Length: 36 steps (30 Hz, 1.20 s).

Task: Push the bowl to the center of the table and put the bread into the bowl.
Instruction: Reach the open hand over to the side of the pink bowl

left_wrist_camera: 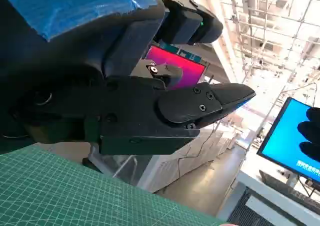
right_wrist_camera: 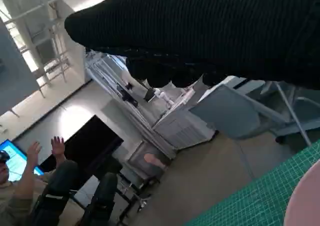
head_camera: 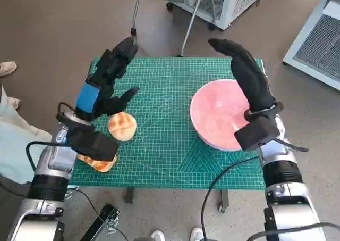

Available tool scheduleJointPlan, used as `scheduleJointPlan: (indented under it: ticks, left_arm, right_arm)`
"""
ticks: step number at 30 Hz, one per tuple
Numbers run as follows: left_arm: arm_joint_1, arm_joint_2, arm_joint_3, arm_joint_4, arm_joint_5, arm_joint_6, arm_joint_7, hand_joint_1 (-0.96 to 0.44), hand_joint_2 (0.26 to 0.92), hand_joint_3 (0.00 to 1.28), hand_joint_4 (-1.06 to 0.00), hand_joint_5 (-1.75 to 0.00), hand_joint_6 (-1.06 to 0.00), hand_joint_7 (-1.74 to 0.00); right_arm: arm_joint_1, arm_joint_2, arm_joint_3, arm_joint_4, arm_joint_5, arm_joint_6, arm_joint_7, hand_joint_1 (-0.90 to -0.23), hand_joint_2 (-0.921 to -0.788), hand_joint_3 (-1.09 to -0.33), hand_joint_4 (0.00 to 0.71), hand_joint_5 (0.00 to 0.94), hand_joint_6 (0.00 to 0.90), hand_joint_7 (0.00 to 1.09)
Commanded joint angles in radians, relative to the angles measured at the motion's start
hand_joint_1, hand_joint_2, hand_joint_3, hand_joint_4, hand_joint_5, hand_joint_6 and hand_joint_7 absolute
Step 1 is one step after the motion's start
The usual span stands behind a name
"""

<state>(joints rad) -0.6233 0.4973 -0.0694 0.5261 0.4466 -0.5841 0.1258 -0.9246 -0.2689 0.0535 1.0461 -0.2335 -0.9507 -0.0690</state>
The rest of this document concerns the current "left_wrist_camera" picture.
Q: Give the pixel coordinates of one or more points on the monitor with pink screen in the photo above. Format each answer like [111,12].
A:
[191,70]

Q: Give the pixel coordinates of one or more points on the pink bowl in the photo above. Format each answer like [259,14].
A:
[228,224]

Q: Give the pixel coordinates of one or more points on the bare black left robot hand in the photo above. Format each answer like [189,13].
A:
[75,91]

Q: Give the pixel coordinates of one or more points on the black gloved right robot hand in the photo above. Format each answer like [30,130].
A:
[313,133]

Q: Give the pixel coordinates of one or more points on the white unit with vent grille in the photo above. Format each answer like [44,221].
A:
[247,186]

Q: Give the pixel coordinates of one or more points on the green cutting mat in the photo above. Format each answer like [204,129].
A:
[75,191]

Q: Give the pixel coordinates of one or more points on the white cabinet with mesh panel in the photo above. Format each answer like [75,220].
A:
[175,161]

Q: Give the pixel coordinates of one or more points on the monitor with blue screen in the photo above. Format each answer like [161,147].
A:
[282,136]

